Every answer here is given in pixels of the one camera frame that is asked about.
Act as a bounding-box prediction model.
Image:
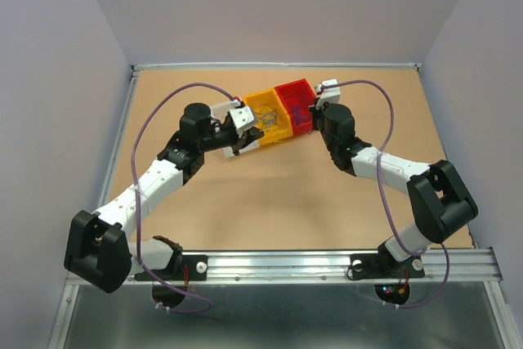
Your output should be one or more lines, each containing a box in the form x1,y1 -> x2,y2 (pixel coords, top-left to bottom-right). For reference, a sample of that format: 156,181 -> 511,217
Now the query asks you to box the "purple thin wire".
285,87 -> 315,128

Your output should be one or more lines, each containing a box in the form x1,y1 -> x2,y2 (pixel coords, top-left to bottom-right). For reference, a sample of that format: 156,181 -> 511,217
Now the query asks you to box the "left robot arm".
64,102 -> 263,293

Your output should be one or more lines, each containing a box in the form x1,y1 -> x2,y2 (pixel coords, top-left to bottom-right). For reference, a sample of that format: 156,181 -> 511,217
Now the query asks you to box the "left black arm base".
150,253 -> 208,282

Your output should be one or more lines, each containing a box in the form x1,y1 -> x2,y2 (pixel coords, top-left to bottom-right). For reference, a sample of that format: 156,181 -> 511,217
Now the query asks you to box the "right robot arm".
310,104 -> 478,275

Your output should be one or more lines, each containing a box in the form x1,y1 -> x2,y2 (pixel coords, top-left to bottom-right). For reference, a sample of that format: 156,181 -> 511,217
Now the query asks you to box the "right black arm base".
346,253 -> 425,280

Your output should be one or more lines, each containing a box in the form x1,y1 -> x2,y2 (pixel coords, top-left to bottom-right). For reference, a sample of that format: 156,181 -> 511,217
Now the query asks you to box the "yellow plastic bin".
244,89 -> 293,146

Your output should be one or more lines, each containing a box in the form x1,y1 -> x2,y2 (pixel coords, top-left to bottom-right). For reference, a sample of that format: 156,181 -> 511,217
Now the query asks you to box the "white plastic bin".
210,98 -> 264,158

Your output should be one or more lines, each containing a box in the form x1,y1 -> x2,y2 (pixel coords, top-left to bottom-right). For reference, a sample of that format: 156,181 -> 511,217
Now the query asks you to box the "red plastic bin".
275,78 -> 316,136

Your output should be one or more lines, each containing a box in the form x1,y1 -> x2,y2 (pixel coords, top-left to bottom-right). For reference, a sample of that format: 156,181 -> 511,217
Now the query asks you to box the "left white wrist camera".
228,100 -> 257,136

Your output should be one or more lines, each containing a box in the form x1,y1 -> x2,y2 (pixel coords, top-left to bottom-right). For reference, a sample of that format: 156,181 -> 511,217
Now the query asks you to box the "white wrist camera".
315,78 -> 341,110
228,100 -> 257,136

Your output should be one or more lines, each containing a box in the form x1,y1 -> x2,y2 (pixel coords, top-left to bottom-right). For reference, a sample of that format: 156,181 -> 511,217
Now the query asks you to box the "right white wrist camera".
315,78 -> 341,110

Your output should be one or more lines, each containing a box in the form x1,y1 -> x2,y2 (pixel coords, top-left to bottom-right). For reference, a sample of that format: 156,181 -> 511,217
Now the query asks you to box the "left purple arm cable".
130,82 -> 242,314

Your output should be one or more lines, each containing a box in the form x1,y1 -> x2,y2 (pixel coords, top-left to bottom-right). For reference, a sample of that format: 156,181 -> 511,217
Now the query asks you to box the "aluminium front rail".
65,247 -> 503,284

